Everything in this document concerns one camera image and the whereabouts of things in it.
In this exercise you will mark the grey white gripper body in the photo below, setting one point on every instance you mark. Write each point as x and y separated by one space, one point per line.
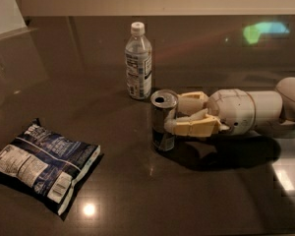
231 111

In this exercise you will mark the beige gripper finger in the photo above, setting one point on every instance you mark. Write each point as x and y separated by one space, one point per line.
198 125
192 102

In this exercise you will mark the silver blue redbull can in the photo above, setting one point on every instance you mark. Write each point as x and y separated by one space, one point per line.
163 104

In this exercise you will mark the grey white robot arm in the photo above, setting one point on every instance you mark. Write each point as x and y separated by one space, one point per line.
274 110

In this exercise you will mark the clear plastic water bottle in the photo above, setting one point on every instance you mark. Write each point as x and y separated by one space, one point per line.
138 60

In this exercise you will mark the dark blue snack bag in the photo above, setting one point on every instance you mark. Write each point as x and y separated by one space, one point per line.
48 163

